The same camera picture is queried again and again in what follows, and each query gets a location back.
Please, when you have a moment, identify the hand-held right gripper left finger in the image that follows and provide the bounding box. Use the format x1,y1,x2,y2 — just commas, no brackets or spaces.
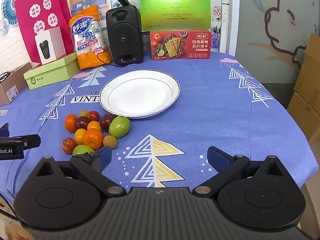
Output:
35,146,127,197

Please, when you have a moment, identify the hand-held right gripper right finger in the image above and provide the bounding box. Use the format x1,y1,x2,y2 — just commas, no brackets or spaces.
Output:
192,146,285,197

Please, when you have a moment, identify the small tan fruit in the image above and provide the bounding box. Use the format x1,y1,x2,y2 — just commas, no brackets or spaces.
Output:
103,135,118,150

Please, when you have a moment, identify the large orange mandarin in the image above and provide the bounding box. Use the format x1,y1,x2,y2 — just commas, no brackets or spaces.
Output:
83,128,104,150

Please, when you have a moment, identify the round green fruit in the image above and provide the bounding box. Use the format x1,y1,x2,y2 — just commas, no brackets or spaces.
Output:
73,145,95,156

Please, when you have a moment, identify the small orange mandarin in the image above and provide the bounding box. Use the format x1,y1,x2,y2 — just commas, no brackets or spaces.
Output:
74,128,87,145
87,121,102,132

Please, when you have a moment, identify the green lime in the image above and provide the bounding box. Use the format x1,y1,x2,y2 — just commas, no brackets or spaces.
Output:
108,116,131,139

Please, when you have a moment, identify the red apple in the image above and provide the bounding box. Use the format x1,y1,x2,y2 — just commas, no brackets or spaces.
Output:
100,113,116,132

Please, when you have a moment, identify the dark red plum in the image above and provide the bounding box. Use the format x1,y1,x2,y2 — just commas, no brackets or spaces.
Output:
75,116,91,131

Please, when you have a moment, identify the white plate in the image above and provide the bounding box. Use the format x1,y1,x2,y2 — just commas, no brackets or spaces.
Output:
99,70,181,119

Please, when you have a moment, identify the open cardboard box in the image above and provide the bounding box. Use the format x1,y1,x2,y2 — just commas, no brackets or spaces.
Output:
0,62,33,107

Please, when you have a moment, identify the blue printed tablecloth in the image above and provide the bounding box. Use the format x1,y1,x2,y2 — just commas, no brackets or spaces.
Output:
0,51,313,205

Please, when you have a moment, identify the light green lidded box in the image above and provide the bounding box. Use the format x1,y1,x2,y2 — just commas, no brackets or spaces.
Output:
23,52,80,90

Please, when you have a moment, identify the brown cardboard box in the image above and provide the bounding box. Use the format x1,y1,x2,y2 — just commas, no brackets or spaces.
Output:
294,34,320,107
287,91,320,142

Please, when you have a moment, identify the white cup box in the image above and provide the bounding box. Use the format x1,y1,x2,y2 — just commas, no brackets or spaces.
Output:
34,26,67,65

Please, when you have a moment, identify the orange paper cup pack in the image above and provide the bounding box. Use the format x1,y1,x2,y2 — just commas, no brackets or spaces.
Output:
68,4,112,71

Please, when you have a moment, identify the red cracker box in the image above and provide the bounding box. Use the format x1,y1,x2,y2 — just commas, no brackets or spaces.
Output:
149,29,212,61

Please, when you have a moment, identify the black speaker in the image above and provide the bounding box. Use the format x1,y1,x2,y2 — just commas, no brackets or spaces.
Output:
106,0,144,66

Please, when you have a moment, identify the magenta paper bag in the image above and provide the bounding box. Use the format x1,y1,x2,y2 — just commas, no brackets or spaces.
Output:
14,0,73,63

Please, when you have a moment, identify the shiny green gift box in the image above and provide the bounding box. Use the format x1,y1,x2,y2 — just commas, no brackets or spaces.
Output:
138,0,212,32

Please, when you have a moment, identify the black speaker cable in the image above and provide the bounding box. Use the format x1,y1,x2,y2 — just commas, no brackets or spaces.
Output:
96,45,125,68

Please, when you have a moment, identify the white post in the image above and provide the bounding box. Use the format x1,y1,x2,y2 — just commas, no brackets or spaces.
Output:
219,0,241,57

